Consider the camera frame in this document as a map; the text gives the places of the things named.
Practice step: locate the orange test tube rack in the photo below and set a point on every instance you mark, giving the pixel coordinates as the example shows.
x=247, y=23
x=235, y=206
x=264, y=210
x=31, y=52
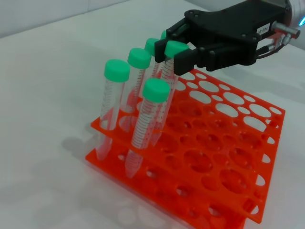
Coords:
x=214, y=152

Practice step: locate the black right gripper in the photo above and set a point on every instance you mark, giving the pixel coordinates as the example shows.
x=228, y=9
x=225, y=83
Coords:
x=228, y=35

